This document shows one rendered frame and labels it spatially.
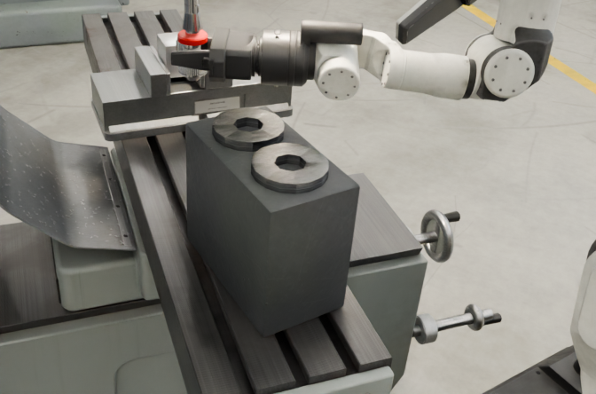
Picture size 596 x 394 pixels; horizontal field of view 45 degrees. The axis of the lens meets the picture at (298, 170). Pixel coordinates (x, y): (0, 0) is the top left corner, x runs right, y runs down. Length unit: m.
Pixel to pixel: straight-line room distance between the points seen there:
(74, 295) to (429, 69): 0.66
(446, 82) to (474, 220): 1.73
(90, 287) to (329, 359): 0.47
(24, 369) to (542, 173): 2.47
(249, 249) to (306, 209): 0.09
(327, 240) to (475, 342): 1.54
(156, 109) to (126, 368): 0.45
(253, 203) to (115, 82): 0.57
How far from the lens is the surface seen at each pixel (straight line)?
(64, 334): 1.24
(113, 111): 1.26
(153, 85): 1.25
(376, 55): 1.19
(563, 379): 1.44
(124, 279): 1.20
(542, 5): 1.17
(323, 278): 0.88
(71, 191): 1.25
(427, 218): 1.60
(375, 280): 1.37
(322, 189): 0.81
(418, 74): 1.15
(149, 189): 1.14
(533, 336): 2.43
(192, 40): 1.13
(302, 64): 1.12
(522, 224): 2.91
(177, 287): 0.95
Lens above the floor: 1.59
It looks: 32 degrees down
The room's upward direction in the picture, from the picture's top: 5 degrees clockwise
